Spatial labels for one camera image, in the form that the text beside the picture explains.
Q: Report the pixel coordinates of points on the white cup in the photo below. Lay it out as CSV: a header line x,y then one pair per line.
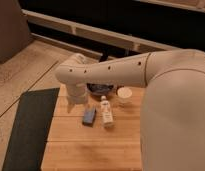
x,y
124,95

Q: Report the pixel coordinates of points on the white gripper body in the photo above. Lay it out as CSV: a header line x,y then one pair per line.
x,y
77,94

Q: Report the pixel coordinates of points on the blue sponge block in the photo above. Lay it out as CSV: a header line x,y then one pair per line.
x,y
89,116

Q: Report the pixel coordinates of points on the dark bowl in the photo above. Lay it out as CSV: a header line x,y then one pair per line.
x,y
99,89

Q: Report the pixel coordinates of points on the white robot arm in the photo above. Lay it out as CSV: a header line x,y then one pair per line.
x,y
172,116

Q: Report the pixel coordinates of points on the white plastic bottle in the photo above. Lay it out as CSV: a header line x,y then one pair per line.
x,y
106,112

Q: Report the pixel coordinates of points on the brown cabinet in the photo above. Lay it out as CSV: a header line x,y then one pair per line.
x,y
14,31

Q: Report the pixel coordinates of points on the dark floor mat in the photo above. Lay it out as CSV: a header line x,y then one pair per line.
x,y
30,130

